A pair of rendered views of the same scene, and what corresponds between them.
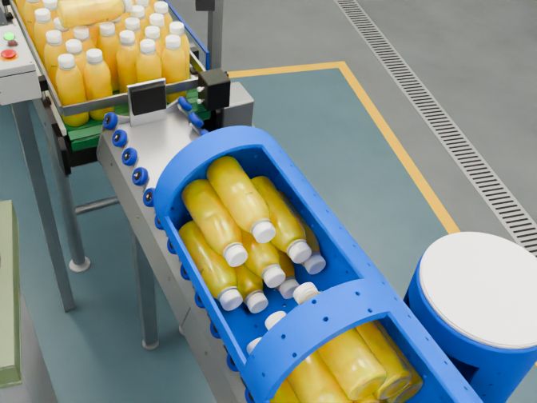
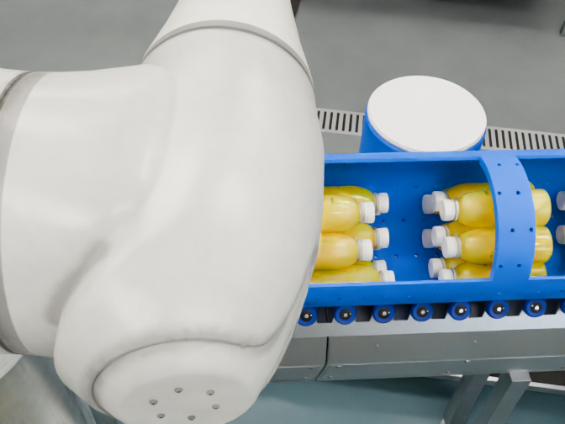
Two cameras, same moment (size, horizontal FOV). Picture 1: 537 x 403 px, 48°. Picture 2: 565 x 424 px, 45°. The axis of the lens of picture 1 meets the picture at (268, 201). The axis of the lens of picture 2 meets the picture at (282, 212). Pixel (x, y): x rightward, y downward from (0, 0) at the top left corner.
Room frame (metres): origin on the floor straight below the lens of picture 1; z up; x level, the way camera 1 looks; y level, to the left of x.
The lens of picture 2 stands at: (0.49, 0.81, 2.08)
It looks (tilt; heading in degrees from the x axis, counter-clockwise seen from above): 49 degrees down; 297
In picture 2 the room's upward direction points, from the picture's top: 3 degrees clockwise
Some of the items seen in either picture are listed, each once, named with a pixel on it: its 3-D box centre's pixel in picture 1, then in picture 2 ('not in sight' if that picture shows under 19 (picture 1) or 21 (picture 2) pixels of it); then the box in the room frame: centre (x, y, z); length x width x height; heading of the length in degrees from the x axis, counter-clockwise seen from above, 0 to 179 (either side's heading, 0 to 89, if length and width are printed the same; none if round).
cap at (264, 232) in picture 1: (264, 232); (367, 212); (0.73, 0.00, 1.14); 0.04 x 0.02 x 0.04; 122
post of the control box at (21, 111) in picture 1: (46, 214); not in sight; (1.28, 0.69, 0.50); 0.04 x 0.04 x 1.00; 33
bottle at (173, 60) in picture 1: (173, 71); not in sight; (1.43, 0.30, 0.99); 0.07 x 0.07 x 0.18
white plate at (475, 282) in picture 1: (490, 285); (426, 113); (0.77, -0.45, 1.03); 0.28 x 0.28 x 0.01
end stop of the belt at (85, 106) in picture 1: (138, 95); not in sight; (1.33, 0.38, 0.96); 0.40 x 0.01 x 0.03; 123
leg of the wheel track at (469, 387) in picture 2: not in sight; (472, 380); (0.42, -0.29, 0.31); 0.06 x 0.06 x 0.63; 33
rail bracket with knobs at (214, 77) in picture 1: (212, 91); not in sight; (1.41, 0.19, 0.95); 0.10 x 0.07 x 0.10; 123
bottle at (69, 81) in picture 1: (71, 92); not in sight; (1.28, 0.54, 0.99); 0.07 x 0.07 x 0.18
